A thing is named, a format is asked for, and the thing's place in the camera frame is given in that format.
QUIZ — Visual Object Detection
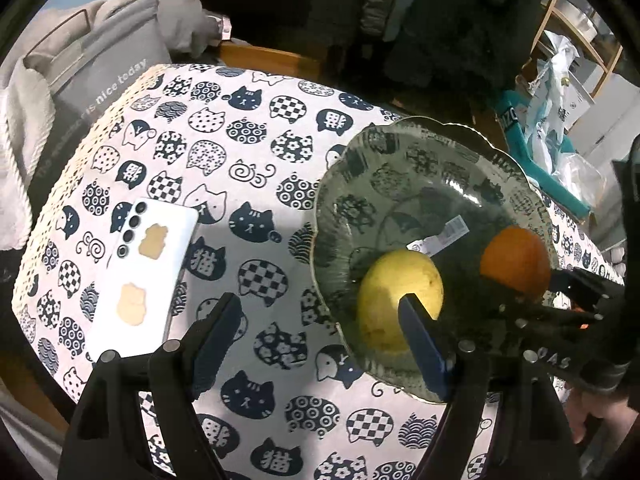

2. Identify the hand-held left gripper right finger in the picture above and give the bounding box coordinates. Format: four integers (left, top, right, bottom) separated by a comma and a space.
397, 294, 583, 480

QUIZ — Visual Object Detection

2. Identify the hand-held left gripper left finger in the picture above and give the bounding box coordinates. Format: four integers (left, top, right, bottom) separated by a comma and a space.
57, 292, 246, 480

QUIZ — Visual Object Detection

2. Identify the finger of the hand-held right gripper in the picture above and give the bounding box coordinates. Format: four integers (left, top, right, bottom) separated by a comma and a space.
500, 304, 603, 333
549, 266, 627, 306

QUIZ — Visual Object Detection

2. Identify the yellow lemon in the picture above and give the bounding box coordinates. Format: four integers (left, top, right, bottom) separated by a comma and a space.
357, 249, 445, 356

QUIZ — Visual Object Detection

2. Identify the large orange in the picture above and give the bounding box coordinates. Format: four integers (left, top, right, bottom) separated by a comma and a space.
480, 226, 552, 297

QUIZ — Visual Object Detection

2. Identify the clear glass plate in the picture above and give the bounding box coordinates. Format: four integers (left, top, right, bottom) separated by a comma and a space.
310, 116, 561, 405

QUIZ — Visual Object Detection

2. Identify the person's right hand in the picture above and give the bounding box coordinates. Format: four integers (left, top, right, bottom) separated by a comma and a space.
567, 390, 623, 446

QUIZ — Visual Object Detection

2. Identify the clear plastic bag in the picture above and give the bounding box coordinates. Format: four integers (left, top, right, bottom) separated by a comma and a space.
555, 152, 608, 206

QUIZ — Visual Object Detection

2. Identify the white smartphone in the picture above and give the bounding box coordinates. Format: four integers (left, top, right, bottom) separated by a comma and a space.
89, 199, 200, 363

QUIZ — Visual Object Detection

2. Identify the white cabinet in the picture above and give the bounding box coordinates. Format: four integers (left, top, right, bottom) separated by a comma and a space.
575, 75, 640, 161

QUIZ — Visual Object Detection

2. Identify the teal box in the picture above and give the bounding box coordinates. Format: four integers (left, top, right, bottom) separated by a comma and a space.
495, 90, 591, 221

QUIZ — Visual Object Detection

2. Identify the printed plastic bag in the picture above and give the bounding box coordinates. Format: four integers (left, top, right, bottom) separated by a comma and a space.
522, 35, 576, 171

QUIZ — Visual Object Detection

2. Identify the cat print tablecloth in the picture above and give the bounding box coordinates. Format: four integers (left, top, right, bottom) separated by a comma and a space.
11, 62, 626, 480

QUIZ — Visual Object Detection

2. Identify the wooden shelf rack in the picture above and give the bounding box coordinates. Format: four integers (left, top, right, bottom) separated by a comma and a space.
530, 0, 626, 106

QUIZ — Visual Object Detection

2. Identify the silver pot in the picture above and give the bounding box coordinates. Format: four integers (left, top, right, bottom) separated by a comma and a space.
555, 0, 598, 36

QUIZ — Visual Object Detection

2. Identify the black coat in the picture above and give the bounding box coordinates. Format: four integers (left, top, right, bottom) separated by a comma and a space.
310, 0, 543, 111

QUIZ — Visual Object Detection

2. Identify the wooden drawer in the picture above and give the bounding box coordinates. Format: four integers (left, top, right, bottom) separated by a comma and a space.
217, 40, 321, 81

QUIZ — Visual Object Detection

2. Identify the grey fabric bag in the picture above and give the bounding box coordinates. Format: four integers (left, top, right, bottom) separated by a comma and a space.
22, 10, 173, 221

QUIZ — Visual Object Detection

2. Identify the grey clothing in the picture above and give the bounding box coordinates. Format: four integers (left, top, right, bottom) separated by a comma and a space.
150, 0, 226, 58

